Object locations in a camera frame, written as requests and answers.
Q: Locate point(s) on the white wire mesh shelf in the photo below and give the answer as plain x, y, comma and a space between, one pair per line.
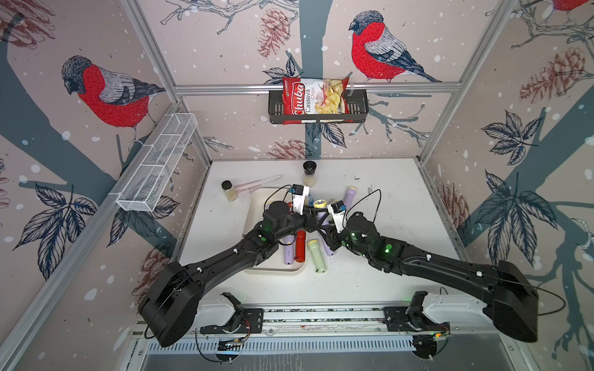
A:
146, 186

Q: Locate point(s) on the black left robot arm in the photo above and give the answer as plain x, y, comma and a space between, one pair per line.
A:
170, 306

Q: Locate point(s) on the red flashlight back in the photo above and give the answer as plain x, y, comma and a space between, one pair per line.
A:
300, 247

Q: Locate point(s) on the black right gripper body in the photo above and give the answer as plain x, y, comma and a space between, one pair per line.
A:
336, 241

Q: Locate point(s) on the green flashlight front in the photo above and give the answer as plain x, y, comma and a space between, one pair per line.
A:
316, 255

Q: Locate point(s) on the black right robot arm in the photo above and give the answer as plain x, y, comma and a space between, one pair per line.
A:
511, 302

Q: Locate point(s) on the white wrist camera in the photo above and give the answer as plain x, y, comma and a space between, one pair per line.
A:
337, 211
300, 198

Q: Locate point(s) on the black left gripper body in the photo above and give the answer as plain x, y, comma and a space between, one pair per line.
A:
305, 224

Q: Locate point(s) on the large spice jar black lid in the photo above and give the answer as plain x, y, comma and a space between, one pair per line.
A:
309, 178

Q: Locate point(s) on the black wall basket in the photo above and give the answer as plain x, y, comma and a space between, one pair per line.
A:
357, 102

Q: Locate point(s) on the pink handled metal tongs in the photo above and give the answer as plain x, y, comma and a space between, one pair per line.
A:
255, 185

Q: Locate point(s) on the cream plastic storage tray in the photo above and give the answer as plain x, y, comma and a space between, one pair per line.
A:
275, 265

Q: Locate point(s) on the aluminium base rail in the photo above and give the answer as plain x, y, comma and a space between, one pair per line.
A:
314, 329

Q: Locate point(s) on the small spice jar black lid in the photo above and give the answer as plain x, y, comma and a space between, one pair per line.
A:
229, 190

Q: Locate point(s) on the red cassava chips bag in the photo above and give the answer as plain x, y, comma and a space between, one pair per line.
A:
304, 96

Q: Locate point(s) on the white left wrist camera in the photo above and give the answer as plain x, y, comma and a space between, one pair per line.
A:
300, 198

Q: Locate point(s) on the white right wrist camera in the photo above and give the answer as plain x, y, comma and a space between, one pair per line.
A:
337, 211

